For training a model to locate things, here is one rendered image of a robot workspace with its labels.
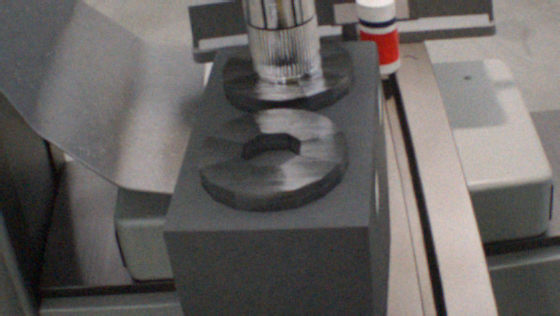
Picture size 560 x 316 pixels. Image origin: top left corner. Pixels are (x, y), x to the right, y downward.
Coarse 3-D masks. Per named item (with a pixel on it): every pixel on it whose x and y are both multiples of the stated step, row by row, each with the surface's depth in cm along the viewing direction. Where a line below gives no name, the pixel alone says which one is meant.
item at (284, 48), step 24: (312, 0) 68; (264, 24) 67; (288, 24) 67; (312, 24) 69; (264, 48) 69; (288, 48) 68; (312, 48) 69; (264, 72) 70; (288, 72) 69; (312, 72) 70
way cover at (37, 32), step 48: (0, 0) 108; (48, 0) 120; (0, 48) 103; (48, 48) 114; (96, 48) 123; (144, 48) 131; (48, 96) 108; (96, 96) 115; (144, 96) 122; (192, 96) 123; (96, 144) 109; (144, 144) 113
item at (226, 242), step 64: (256, 128) 66; (320, 128) 65; (384, 128) 80; (192, 192) 63; (256, 192) 60; (320, 192) 61; (384, 192) 76; (192, 256) 61; (256, 256) 61; (320, 256) 60; (384, 256) 75
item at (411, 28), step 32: (192, 0) 114; (224, 0) 113; (320, 0) 113; (352, 0) 113; (416, 0) 113; (448, 0) 113; (480, 0) 113; (192, 32) 115; (224, 32) 115; (320, 32) 115; (352, 32) 116; (416, 32) 114; (448, 32) 114; (480, 32) 114
